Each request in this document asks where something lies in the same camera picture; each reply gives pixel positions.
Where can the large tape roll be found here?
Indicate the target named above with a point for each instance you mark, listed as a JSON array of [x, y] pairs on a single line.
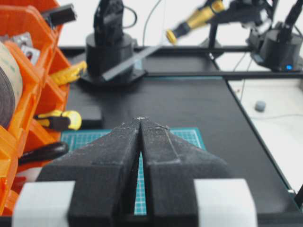
[[11, 86]]

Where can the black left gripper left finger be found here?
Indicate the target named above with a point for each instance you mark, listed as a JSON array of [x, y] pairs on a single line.
[[83, 188]]

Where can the black handled tool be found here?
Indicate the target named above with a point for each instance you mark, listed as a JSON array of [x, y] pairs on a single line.
[[47, 152]]

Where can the black rectangular clip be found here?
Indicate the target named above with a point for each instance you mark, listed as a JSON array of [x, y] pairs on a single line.
[[59, 15]]

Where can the yellow utility knife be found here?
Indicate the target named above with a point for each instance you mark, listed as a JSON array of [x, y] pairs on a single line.
[[70, 74]]

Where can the black aluminium frame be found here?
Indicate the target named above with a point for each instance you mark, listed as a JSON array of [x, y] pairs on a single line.
[[185, 62]]

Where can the small grey cap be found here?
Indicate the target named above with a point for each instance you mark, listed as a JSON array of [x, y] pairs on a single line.
[[260, 106]]

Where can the orange plastic container rack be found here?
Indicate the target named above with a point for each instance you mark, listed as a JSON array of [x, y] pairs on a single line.
[[40, 94]]

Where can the yellow black screwdriver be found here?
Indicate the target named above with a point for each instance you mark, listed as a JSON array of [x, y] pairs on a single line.
[[60, 120], [198, 19]]

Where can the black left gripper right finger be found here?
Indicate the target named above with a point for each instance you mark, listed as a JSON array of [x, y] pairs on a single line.
[[187, 186]]

